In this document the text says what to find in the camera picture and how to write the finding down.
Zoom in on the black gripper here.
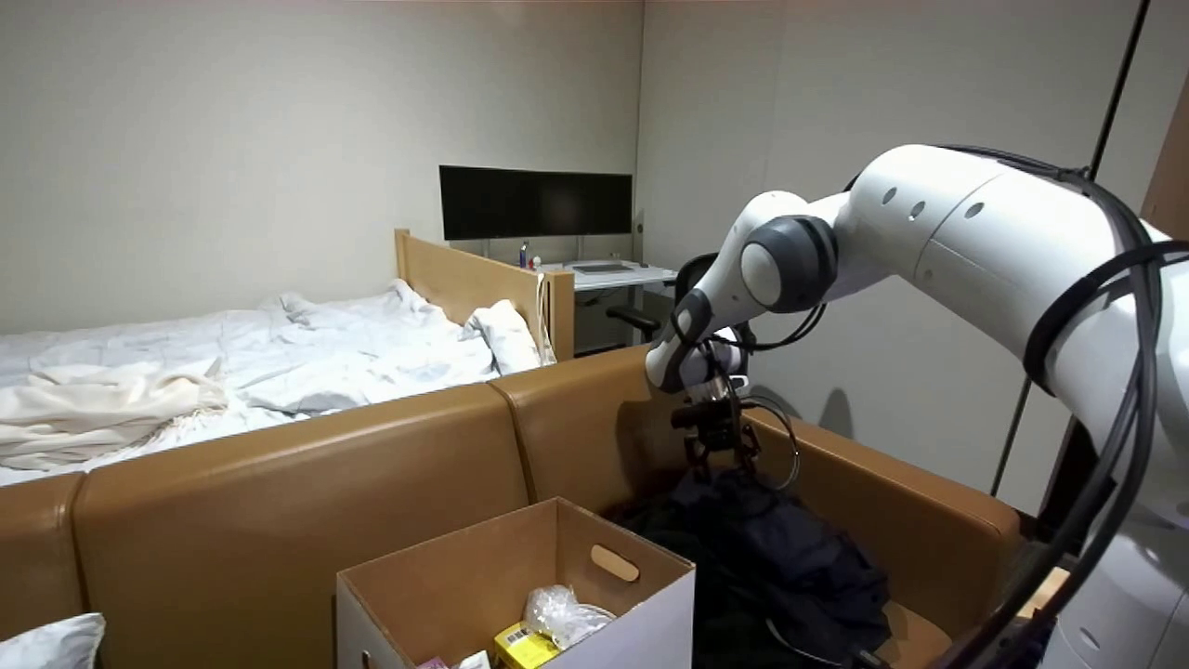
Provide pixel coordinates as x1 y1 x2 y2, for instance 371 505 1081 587
673 391 763 488

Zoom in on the black cloth with white stripes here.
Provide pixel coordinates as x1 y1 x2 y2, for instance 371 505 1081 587
626 465 896 669

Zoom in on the open cardboard box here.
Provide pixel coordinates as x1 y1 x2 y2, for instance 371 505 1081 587
331 496 699 669

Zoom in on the small yellow box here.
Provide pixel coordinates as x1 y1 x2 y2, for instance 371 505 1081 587
489 620 564 669

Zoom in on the black office chair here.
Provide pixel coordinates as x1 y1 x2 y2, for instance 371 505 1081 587
605 252 724 350

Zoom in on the clear plastic bag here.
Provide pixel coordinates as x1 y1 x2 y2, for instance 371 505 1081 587
520 585 619 655

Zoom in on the white desk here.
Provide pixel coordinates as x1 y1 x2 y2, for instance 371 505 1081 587
544 258 683 356

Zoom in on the light wooden bed headboard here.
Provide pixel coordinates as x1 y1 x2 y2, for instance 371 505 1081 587
392 226 580 366

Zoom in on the black flat screen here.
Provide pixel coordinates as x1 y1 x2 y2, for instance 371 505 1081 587
437 165 641 245

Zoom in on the light wooden stool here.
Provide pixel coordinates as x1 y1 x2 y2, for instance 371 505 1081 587
1011 562 1076 625

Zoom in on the white rumpled bedding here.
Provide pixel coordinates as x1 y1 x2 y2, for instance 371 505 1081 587
0 278 549 492

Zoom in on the brown wooden panel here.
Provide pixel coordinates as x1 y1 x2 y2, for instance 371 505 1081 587
1138 72 1189 245

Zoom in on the thin black pole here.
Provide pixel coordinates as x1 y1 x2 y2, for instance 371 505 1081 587
989 0 1153 497

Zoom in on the white pillow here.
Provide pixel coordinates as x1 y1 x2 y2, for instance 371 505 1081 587
0 606 110 669

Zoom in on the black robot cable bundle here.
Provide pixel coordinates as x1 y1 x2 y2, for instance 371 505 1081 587
944 146 1189 669

